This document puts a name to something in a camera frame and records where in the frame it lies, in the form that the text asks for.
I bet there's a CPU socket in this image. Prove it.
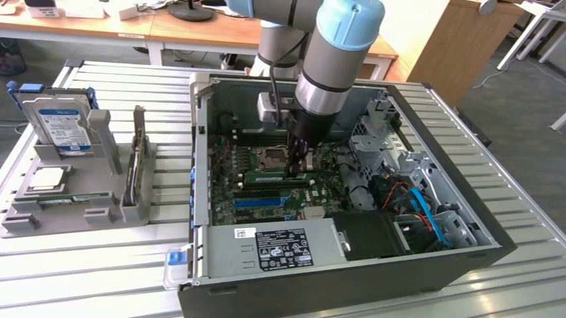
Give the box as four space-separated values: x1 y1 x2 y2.
255 146 292 170

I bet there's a black mesh waste bin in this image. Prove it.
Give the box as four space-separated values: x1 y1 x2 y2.
0 37 28 76

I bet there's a metal disk bay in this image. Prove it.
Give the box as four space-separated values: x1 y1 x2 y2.
347 95 490 250

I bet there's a red wire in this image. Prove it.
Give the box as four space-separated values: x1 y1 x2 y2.
381 184 432 233

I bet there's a blue disk caddy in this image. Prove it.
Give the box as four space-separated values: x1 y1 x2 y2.
5 80 98 111

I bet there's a wooden cabinet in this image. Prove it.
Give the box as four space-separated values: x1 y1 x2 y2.
379 0 526 107

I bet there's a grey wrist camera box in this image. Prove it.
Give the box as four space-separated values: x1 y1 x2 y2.
255 92 296 129

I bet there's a grey power supply unit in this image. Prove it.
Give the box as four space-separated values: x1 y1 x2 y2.
193 218 351 280

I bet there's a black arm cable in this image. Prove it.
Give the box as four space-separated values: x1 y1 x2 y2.
268 31 311 131

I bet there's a white labelled box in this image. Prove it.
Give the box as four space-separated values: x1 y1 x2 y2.
25 0 66 19

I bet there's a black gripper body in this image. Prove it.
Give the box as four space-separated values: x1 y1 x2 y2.
288 110 336 150

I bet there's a white table frame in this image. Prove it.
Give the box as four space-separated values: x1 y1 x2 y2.
496 0 566 71

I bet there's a silver CPU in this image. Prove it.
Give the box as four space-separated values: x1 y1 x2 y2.
26 167 70 192

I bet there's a green motherboard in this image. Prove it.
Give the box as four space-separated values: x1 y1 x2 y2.
205 131 355 227

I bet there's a black lamp base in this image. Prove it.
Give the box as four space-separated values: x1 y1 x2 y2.
166 0 213 23

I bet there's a black open PC case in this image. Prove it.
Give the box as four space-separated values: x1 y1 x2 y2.
176 72 519 318

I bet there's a green RAM stick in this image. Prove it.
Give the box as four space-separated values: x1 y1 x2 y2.
244 170 311 186
36 195 112 205

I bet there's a hard disk blue label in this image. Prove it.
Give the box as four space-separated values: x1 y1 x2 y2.
21 97 94 156

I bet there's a blue expansion slot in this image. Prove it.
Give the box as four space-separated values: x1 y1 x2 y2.
233 197 283 209

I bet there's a graphics card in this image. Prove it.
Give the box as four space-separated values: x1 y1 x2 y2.
121 105 150 205

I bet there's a black fan shroud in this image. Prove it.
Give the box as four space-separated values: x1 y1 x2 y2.
331 211 412 262

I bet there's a clear plastic latch blue tab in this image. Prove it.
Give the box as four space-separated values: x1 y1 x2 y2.
162 244 196 292

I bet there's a wooden desk white frame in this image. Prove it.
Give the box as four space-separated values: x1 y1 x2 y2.
0 6 156 43
148 12 399 81

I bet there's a blue flat wire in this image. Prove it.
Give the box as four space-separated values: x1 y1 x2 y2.
407 186 452 250

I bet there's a grey parts rack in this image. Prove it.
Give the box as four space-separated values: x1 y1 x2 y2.
0 109 158 239

